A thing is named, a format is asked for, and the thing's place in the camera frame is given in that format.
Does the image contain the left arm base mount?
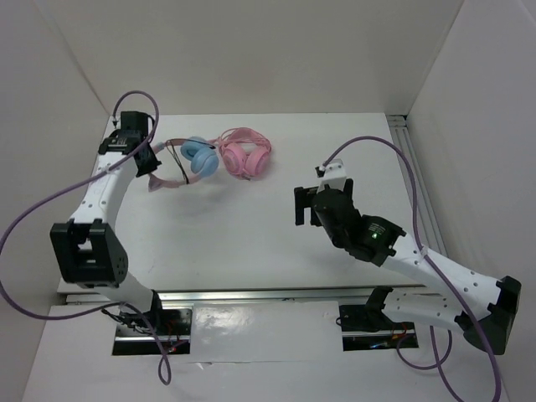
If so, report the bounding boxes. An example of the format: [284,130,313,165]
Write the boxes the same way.
[100,308,193,356]

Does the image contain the blue pink cat-ear headphones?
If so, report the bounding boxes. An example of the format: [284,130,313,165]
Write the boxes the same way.
[147,137,219,192]

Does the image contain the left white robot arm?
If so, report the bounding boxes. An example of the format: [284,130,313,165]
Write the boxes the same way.
[49,111,166,334]

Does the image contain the aluminium front rail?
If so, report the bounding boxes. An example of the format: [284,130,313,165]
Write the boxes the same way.
[59,285,425,303]

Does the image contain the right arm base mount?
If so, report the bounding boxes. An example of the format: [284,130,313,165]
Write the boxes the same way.
[334,287,419,352]

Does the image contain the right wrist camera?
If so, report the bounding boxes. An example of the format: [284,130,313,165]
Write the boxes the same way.
[315,159,348,192]

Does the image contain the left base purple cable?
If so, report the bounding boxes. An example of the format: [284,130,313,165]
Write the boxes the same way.
[121,303,192,386]

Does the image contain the thin black headphone cable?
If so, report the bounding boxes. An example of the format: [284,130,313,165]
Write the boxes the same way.
[165,140,219,185]

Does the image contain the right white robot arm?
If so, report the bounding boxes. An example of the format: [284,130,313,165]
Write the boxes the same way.
[294,180,522,355]

